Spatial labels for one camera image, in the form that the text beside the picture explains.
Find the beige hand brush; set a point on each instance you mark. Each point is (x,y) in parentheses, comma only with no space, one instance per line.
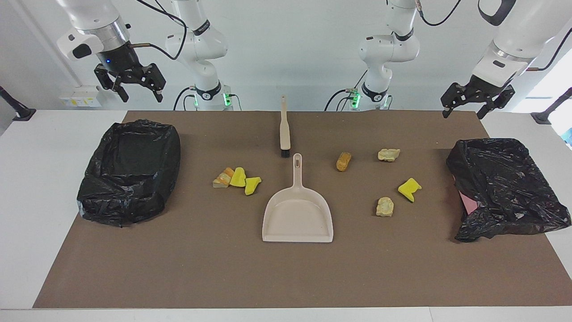
(284,129)

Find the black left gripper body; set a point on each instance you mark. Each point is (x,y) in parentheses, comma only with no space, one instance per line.
(481,87)

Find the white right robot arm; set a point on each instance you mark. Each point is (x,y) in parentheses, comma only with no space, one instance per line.
(196,44)

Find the white wall socket box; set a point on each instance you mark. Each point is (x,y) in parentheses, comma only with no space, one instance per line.
(80,96)

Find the brown table mat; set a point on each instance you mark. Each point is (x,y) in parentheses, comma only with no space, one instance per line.
(223,268)

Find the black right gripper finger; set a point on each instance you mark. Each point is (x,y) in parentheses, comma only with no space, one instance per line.
(154,77)
(107,78)

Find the black trash bag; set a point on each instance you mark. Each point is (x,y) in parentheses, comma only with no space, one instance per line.
(129,188)
(505,188)

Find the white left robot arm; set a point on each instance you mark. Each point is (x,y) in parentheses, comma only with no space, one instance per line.
(389,49)

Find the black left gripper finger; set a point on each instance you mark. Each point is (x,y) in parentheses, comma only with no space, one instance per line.
(500,98)
(453,96)

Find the light blue object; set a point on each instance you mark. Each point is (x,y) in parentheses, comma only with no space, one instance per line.
(569,136)

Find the pink bin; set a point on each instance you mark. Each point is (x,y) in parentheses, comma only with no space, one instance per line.
(470,205)

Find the beige plastic dustpan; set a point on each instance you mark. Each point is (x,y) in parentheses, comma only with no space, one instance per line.
(297,219)

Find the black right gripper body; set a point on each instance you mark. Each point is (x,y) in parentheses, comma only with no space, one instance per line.
(118,58)

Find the brown bread shaped piece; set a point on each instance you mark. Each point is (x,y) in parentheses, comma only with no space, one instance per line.
(343,162)

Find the yellow notched sponge piece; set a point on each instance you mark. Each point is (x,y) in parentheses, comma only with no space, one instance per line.
(409,189)

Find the orange striped sponge piece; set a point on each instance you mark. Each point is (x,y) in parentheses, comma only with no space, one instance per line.
(222,180)

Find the beige crumbly sponge piece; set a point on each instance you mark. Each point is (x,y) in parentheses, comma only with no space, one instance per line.
(389,155)
(384,207)

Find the black stand foot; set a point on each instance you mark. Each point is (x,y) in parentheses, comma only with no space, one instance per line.
(543,117)
(18,112)

